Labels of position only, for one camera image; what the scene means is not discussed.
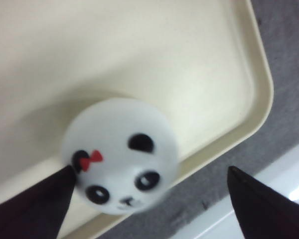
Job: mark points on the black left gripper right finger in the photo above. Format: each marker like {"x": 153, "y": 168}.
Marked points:
{"x": 262, "y": 212}

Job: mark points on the cream plastic tray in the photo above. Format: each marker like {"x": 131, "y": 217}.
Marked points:
{"x": 199, "y": 62}

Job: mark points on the panda bun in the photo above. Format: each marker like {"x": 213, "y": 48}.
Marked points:
{"x": 124, "y": 154}

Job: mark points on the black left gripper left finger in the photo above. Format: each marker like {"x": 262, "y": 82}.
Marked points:
{"x": 39, "y": 211}

